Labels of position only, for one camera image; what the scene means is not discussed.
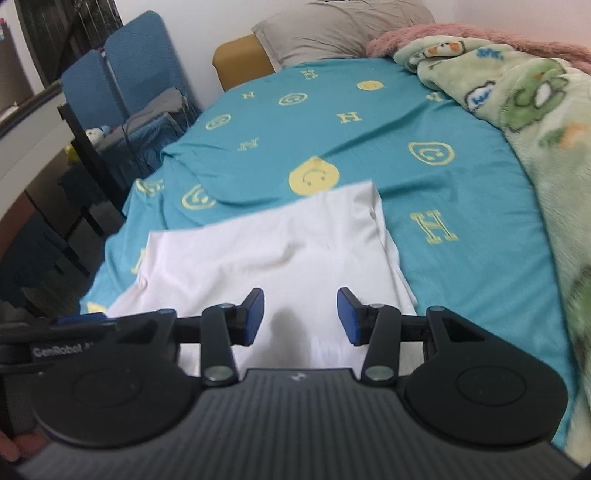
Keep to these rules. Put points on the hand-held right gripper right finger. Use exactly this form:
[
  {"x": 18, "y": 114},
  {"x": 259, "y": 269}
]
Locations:
[{"x": 348, "y": 318}]

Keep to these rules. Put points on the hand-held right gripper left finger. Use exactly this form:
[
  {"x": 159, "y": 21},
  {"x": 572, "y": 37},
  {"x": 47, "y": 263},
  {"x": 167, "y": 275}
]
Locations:
[{"x": 253, "y": 318}]

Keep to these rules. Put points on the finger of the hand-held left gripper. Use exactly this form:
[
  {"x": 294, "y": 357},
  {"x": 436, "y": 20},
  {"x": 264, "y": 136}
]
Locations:
[{"x": 83, "y": 318}]

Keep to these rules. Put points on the white shirt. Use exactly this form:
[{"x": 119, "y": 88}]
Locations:
[{"x": 277, "y": 240}]

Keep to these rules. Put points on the grey clothes pile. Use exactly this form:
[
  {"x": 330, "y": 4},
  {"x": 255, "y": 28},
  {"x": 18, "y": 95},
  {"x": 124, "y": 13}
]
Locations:
[{"x": 161, "y": 108}]

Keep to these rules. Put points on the person's left hand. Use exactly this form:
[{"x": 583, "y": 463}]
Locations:
[{"x": 27, "y": 445}]

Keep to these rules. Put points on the black table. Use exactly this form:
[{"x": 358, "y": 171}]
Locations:
[{"x": 97, "y": 166}]

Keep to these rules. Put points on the blue smiley print bedsheet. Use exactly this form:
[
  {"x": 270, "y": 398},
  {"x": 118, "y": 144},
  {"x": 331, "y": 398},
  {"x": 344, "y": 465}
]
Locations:
[{"x": 461, "y": 194}]

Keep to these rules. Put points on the blue pleated cloth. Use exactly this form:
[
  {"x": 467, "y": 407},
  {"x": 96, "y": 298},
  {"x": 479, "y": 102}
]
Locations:
[{"x": 147, "y": 147}]

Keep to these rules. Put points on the white blue plush toy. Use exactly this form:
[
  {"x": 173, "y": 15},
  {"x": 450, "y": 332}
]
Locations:
[{"x": 96, "y": 134}]

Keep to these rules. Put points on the blue chair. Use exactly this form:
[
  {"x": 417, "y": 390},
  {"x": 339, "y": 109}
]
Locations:
[
  {"x": 147, "y": 55},
  {"x": 87, "y": 83}
]

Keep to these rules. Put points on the green cartoon print blanket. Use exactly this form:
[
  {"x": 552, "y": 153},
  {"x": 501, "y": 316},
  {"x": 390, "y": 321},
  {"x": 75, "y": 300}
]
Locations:
[{"x": 554, "y": 161}]

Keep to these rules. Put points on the yellow headboard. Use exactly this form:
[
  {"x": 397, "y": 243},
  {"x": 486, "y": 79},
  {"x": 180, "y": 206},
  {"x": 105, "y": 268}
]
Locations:
[{"x": 235, "y": 60}]

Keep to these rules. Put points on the pink fluffy blanket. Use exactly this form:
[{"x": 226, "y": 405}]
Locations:
[{"x": 401, "y": 39}]

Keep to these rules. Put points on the grey pillow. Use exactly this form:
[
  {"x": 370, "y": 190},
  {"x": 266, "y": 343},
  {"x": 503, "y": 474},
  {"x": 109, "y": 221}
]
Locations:
[{"x": 337, "y": 32}]

